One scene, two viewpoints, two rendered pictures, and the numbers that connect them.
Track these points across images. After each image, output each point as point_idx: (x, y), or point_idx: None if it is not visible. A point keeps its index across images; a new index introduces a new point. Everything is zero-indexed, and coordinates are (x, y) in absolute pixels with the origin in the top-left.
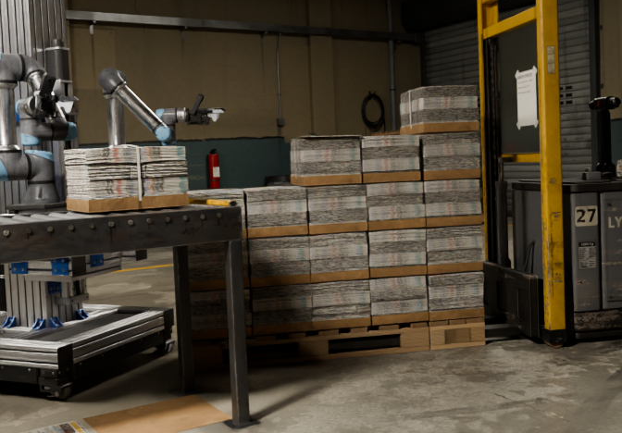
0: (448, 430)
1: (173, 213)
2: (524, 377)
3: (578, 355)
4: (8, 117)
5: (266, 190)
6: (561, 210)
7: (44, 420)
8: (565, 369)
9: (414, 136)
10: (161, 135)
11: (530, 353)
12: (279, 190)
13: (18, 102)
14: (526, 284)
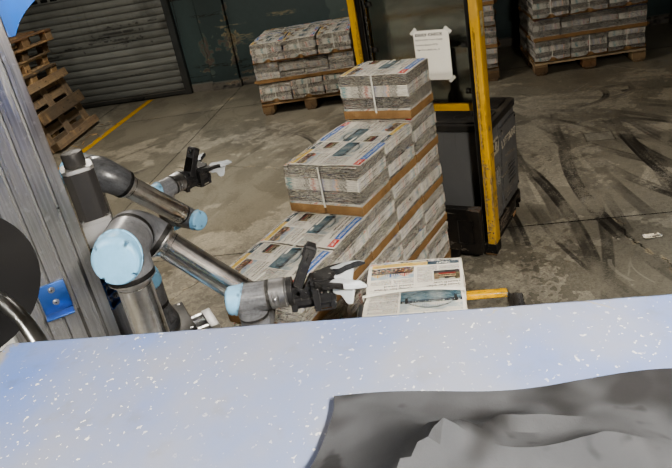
0: None
1: None
2: (549, 295)
3: (523, 255)
4: (165, 320)
5: (344, 238)
6: (493, 150)
7: None
8: (548, 273)
9: (408, 125)
10: (200, 223)
11: (497, 269)
12: (352, 231)
13: (233, 299)
14: (474, 216)
